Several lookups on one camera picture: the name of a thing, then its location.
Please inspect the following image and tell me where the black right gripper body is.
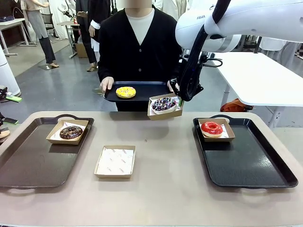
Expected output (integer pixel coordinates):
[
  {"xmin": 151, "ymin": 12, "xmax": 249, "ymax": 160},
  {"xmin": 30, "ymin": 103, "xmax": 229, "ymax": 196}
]
[{"xmin": 172, "ymin": 79, "xmax": 204, "ymax": 102}]

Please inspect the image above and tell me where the kraft paper box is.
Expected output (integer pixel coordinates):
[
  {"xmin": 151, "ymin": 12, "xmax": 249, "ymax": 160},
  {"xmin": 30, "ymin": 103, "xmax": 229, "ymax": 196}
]
[
  {"xmin": 147, "ymin": 93, "xmax": 184, "ymax": 121},
  {"xmin": 197, "ymin": 118, "xmax": 236, "ymax": 143},
  {"xmin": 94, "ymin": 145, "xmax": 136, "ymax": 179},
  {"xmin": 46, "ymin": 119, "xmax": 89, "ymax": 145}
]

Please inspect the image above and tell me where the purple white sprinkled donut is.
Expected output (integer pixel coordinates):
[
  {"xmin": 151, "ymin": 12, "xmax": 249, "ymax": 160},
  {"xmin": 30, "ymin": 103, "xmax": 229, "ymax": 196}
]
[{"xmin": 151, "ymin": 96, "xmax": 178, "ymax": 115}]

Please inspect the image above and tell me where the smooth black carried tray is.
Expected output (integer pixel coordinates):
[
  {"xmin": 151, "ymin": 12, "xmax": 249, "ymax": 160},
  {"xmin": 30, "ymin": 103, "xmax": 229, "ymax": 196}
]
[{"xmin": 103, "ymin": 81, "xmax": 176, "ymax": 103}]

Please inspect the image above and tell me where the red glazed donut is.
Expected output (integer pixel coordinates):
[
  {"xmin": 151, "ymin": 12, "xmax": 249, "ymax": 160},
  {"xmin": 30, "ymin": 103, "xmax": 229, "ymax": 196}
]
[{"xmin": 200, "ymin": 121, "xmax": 223, "ymax": 138}]

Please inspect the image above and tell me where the yellow sprinkled donut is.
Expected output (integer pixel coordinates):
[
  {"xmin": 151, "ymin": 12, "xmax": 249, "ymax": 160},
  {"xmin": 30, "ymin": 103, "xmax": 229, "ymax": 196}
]
[{"xmin": 116, "ymin": 86, "xmax": 137, "ymax": 99}]

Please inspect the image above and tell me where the chocolate sprinkled donut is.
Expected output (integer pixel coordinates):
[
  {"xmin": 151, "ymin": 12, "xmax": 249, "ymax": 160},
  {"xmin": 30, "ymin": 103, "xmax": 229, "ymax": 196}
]
[{"xmin": 59, "ymin": 125, "xmax": 84, "ymax": 140}]

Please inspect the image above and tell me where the person's left forearm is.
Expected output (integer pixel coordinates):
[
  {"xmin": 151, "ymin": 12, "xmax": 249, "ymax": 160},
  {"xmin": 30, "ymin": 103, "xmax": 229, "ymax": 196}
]
[{"xmin": 169, "ymin": 44, "xmax": 184, "ymax": 82}]

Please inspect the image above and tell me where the person's right forearm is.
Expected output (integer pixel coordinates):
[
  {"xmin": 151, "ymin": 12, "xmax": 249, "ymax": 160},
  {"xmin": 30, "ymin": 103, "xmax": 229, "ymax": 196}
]
[{"xmin": 97, "ymin": 47, "xmax": 115, "ymax": 82}]

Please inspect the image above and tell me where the black textured serving tray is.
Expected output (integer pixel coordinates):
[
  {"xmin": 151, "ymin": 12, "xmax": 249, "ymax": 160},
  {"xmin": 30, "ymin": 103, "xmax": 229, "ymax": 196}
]
[{"xmin": 193, "ymin": 114, "xmax": 298, "ymax": 190}]

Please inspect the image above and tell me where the brown serving tray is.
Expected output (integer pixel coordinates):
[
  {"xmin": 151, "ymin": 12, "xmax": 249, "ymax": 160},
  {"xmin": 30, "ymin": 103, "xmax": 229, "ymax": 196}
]
[{"xmin": 0, "ymin": 114, "xmax": 95, "ymax": 189}]

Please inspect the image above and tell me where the person's right hand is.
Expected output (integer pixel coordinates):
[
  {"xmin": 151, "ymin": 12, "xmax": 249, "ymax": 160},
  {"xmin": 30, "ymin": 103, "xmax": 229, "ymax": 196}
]
[{"xmin": 99, "ymin": 77, "xmax": 115, "ymax": 93}]

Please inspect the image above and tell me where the orange bag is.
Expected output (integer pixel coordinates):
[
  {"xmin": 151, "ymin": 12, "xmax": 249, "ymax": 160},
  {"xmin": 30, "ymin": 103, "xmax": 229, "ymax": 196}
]
[{"xmin": 220, "ymin": 98, "xmax": 253, "ymax": 113}]

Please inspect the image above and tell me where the person in black cardigan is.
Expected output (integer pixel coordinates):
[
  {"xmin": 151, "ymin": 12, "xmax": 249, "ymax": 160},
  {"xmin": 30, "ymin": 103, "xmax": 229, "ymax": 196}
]
[{"xmin": 97, "ymin": 4, "xmax": 184, "ymax": 112}]

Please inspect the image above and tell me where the large white table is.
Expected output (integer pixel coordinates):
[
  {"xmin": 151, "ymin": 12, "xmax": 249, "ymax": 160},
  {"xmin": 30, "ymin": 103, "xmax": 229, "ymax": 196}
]
[{"xmin": 212, "ymin": 52, "xmax": 303, "ymax": 128}]

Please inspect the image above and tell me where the cardboard box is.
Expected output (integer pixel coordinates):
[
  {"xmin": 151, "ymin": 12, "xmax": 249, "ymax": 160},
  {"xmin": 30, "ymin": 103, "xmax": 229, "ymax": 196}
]
[{"xmin": 75, "ymin": 42, "xmax": 89, "ymax": 58}]

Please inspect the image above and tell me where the wood top desk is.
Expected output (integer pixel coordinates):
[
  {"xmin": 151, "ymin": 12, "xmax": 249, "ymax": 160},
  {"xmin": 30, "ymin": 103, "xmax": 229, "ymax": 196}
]
[{"xmin": 56, "ymin": 21, "xmax": 80, "ymax": 59}]

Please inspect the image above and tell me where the black office chair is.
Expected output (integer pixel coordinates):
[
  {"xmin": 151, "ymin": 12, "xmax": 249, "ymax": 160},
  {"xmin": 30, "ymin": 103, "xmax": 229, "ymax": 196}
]
[{"xmin": 41, "ymin": 13, "xmax": 60, "ymax": 38}]

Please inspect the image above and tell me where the white cylindrical floor unit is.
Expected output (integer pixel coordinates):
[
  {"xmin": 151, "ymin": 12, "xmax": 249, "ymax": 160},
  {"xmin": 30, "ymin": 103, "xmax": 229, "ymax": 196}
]
[{"xmin": 0, "ymin": 44, "xmax": 21, "ymax": 97}]

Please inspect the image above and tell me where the white table with metal legs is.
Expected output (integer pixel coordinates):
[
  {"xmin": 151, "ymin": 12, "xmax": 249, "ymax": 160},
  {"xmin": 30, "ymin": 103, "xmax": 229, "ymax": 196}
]
[{"xmin": 0, "ymin": 18, "xmax": 38, "ymax": 57}]

